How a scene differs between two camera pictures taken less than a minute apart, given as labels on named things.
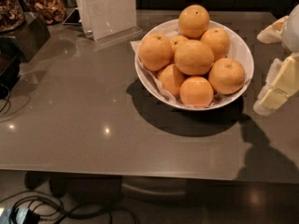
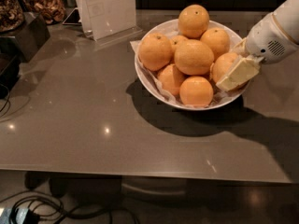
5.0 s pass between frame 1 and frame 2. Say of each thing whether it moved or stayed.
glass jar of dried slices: stayed
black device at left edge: stayed
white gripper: moved
